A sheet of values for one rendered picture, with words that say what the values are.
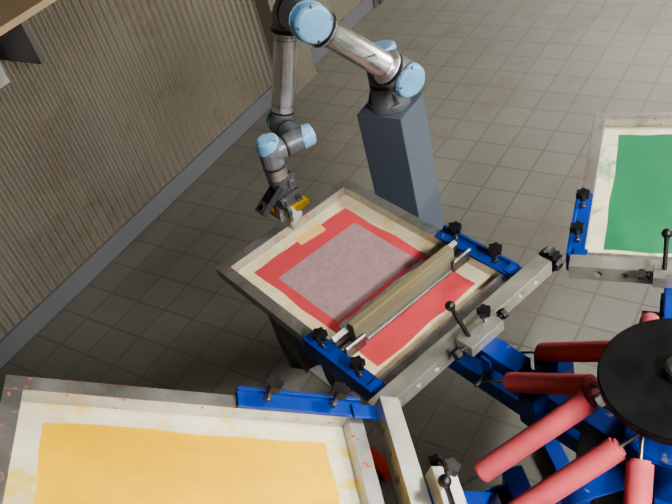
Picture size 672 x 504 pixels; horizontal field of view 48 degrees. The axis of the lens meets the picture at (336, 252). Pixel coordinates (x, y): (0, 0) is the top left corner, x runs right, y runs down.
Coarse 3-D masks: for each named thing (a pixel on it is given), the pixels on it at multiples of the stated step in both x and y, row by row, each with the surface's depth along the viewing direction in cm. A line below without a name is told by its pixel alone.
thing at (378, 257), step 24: (336, 216) 266; (312, 240) 259; (336, 240) 256; (360, 240) 254; (384, 240) 252; (360, 264) 246; (384, 264) 243; (408, 264) 241; (384, 288) 236; (456, 288) 230; (432, 312) 224
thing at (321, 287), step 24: (288, 264) 252; (312, 264) 250; (336, 264) 248; (288, 288) 244; (312, 288) 242; (336, 288) 240; (360, 288) 238; (312, 312) 234; (336, 312) 232; (408, 312) 226; (384, 336) 221; (408, 336) 219; (384, 360) 215
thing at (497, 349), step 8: (488, 344) 201; (496, 344) 200; (504, 344) 200; (480, 352) 201; (488, 352) 199; (496, 352) 198; (504, 352) 198; (512, 352) 197; (520, 352) 197; (496, 360) 197; (504, 360) 196; (512, 360) 195; (520, 360) 195; (528, 360) 195; (496, 368) 199; (504, 368) 196; (512, 368) 194; (520, 368) 193
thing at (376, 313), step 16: (432, 256) 226; (448, 256) 228; (416, 272) 223; (432, 272) 226; (400, 288) 219; (416, 288) 224; (384, 304) 217; (400, 304) 222; (352, 320) 214; (368, 320) 215; (384, 320) 220; (352, 336) 217
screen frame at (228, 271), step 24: (336, 192) 270; (360, 192) 267; (312, 216) 267; (408, 216) 253; (264, 240) 258; (432, 240) 245; (240, 264) 254; (480, 264) 231; (240, 288) 244; (264, 312) 238; (288, 312) 231; (432, 336) 213; (408, 360) 209
